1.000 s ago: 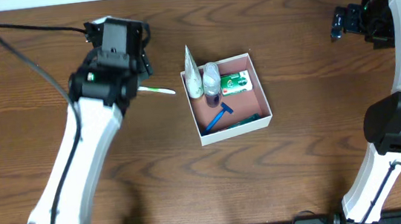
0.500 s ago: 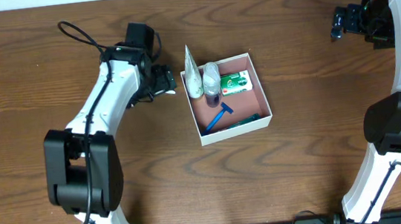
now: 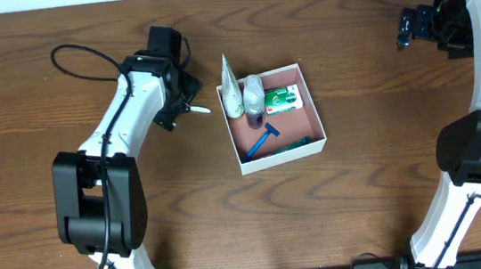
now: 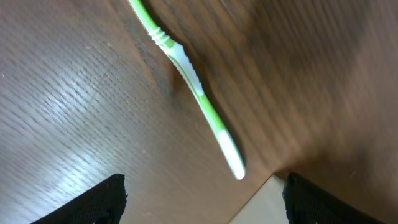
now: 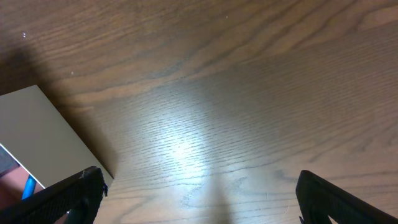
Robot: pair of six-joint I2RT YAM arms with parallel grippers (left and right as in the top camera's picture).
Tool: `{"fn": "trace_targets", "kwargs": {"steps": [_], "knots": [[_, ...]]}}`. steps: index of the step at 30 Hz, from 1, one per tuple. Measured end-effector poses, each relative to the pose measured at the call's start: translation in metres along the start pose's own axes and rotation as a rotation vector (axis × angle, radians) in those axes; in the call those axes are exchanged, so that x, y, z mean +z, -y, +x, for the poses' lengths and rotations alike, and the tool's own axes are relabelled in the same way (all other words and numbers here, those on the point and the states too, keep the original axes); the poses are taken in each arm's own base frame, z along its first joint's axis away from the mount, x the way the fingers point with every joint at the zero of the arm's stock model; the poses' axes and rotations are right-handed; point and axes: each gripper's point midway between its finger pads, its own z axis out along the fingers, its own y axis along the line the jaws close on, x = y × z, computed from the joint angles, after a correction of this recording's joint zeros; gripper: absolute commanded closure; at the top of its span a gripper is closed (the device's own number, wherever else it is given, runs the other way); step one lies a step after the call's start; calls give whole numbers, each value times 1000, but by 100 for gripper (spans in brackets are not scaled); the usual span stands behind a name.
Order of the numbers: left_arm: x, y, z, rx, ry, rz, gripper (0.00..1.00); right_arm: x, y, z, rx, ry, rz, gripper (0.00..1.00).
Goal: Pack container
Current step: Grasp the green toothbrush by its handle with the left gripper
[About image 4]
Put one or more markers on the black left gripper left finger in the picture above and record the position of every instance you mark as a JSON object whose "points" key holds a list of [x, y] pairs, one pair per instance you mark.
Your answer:
{"points": [[104, 203]]}

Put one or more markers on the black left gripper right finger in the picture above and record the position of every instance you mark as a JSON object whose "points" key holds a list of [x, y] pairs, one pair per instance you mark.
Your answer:
{"points": [[306, 203]]}

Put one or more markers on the white cardboard box pink inside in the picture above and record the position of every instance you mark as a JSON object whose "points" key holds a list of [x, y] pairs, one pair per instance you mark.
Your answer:
{"points": [[266, 206]]}

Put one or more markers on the green white toothbrush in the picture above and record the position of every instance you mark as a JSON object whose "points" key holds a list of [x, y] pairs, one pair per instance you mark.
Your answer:
{"points": [[177, 55]]}

